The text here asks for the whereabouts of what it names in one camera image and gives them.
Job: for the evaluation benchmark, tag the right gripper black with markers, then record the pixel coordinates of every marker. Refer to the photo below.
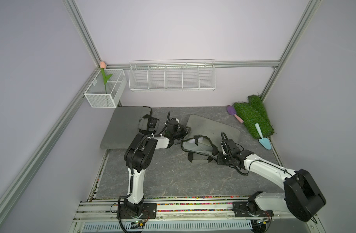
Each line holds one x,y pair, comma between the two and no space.
218,158

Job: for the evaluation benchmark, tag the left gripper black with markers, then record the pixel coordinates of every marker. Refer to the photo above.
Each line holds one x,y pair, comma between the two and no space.
185,131

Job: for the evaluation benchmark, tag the grey laptop bag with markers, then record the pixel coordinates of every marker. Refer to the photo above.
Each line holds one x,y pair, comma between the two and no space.
203,142
125,124

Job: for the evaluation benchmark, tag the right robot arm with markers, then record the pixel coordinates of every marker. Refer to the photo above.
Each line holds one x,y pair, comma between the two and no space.
300,194

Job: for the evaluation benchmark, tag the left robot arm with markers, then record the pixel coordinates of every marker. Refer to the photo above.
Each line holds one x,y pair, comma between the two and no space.
140,153

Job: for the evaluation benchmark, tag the front artificial grass roll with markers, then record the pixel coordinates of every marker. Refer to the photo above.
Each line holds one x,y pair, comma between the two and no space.
250,116

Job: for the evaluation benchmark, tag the artificial grass roll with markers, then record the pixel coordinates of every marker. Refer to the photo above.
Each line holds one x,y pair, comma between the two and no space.
250,116
256,102

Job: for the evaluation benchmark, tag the rear artificial grass roll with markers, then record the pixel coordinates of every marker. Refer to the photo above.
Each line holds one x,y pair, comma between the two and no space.
256,102

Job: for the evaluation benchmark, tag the artificial pink tulip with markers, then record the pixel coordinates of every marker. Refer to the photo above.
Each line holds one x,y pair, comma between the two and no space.
105,76

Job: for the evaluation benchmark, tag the teal trowel white handle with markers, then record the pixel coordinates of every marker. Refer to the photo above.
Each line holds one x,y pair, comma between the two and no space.
263,141

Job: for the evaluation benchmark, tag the purple trowel pink handle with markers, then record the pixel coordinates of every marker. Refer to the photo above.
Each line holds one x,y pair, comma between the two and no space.
232,111

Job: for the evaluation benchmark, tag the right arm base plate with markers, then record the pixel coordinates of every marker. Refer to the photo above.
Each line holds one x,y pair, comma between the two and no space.
242,210

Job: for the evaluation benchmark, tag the white wire wall rack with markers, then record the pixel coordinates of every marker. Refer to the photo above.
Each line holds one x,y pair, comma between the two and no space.
172,79

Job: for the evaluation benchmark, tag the aluminium frame rail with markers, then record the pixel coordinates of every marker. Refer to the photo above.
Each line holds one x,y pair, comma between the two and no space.
196,62

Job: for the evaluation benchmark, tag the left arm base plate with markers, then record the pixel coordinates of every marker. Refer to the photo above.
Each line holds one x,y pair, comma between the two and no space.
138,211

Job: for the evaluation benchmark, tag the white mesh wall basket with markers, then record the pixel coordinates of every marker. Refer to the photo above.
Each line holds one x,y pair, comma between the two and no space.
95,92

